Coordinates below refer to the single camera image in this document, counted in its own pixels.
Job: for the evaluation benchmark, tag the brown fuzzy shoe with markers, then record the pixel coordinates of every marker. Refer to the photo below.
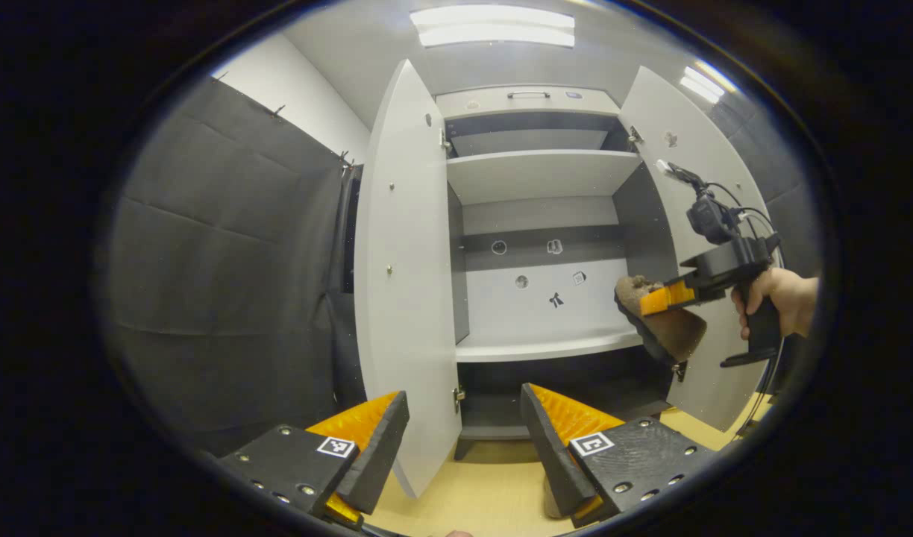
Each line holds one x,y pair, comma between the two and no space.
676,332

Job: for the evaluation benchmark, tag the grey cabinet drawer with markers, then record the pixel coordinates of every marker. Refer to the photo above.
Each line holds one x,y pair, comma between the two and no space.
486,103

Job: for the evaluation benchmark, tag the grey shoe cabinet door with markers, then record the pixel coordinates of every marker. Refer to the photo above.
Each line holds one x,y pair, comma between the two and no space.
717,142
408,298

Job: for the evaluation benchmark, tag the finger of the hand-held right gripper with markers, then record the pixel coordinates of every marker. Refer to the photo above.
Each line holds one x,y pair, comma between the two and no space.
661,300

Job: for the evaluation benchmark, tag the black backdrop cloth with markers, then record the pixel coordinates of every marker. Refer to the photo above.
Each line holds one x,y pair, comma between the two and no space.
225,283

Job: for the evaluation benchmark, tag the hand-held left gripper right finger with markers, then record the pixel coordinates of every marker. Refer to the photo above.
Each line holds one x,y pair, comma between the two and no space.
550,447

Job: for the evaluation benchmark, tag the small ceiling light panel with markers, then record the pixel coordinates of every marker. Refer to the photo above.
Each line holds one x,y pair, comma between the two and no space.
701,83

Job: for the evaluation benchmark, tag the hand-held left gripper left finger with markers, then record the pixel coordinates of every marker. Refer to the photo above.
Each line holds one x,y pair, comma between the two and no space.
382,447

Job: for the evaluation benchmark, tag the large ceiling light panel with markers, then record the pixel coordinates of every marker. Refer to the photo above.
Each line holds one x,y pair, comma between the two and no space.
494,26

